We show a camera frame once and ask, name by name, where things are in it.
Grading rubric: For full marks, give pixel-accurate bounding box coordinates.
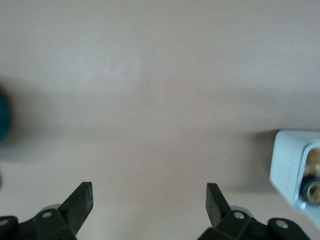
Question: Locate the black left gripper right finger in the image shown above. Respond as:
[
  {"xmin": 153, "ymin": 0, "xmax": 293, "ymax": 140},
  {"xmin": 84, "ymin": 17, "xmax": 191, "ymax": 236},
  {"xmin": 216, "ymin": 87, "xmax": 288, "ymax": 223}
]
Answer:
[{"xmin": 196, "ymin": 182, "xmax": 312, "ymax": 240}]

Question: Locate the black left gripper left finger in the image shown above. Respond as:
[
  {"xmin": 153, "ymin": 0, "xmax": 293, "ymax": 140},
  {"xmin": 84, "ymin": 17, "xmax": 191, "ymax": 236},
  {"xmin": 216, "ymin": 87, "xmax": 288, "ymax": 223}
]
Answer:
[{"xmin": 0, "ymin": 181, "xmax": 94, "ymax": 240}]

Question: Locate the white power adapter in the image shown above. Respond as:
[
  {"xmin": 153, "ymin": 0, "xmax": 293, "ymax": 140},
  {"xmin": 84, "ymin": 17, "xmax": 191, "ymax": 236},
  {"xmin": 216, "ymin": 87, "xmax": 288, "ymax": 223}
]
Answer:
[{"xmin": 269, "ymin": 129, "xmax": 320, "ymax": 226}]

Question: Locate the teal electric kettle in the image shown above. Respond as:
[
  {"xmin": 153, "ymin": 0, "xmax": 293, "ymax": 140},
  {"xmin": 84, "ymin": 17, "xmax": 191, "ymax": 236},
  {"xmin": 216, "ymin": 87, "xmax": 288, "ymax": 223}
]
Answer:
[{"xmin": 0, "ymin": 83, "xmax": 12, "ymax": 151}]

